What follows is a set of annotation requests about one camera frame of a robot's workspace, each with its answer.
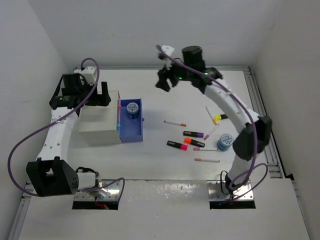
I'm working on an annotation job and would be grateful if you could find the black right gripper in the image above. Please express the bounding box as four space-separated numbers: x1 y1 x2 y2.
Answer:
155 55 192 92

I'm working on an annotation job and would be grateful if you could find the white drawer cabinet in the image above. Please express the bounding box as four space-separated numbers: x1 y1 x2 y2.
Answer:
78 90 122 146

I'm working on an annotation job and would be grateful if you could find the blue patterned tape roll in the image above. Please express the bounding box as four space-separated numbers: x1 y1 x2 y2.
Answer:
126 102 140 119

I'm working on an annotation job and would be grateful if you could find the blue drawer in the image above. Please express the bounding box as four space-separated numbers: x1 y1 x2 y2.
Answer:
119 98 144 143

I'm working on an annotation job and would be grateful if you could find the orange capped white pen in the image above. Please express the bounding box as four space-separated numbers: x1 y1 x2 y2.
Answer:
163 120 187 127

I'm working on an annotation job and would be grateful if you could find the yellow capped white pen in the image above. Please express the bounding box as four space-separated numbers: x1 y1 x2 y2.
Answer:
205 106 218 125

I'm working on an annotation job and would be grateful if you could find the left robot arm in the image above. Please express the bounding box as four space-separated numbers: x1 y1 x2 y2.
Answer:
26 71 111 197

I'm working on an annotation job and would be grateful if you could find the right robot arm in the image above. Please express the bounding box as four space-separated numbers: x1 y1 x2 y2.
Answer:
155 45 272 193

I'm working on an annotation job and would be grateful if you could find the purple black highlighter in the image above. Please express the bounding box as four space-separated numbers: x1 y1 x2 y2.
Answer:
183 131 204 138

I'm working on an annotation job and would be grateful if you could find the orange black highlighter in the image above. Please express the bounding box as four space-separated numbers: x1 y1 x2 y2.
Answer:
184 137 205 148

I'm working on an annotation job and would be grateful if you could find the yellow black highlighter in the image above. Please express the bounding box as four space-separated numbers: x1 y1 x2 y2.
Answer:
214 114 228 121

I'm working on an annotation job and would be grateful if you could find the pink black highlighter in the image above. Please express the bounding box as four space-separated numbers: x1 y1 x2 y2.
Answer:
166 140 188 151

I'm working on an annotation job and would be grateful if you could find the purple capped white pen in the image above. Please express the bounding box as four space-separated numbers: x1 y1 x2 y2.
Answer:
203 124 220 140

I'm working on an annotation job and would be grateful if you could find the pink capped white pen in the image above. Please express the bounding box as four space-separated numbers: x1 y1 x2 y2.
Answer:
193 147 218 152

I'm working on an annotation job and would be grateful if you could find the peach capped white pen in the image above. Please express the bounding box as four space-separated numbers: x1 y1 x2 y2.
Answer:
194 158 220 163

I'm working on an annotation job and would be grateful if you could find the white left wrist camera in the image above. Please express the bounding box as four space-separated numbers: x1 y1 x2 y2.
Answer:
80 66 97 85

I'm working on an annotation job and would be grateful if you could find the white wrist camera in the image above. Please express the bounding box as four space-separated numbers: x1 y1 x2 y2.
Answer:
157 45 175 70
80 66 97 85

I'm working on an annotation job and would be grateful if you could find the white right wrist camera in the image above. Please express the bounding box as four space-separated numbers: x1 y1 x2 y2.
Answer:
157 45 175 70

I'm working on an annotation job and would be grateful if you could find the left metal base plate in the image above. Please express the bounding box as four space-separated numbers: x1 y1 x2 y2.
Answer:
74 178 125 202

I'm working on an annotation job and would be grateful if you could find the metal base plate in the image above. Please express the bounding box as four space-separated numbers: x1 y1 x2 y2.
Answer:
207 180 255 201
74 178 125 202

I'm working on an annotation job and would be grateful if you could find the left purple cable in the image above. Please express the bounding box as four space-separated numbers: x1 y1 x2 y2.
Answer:
7 57 125 198

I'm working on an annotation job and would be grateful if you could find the purple cable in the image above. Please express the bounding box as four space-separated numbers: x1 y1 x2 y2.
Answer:
7 57 125 198
155 44 269 201

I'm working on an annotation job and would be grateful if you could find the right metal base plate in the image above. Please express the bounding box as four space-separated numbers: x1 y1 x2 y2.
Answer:
207 180 255 201

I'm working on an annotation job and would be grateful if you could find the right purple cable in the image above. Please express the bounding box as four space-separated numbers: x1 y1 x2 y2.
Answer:
155 44 269 201

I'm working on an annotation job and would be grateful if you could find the aluminium frame rail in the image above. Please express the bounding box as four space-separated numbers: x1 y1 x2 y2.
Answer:
244 68 285 179

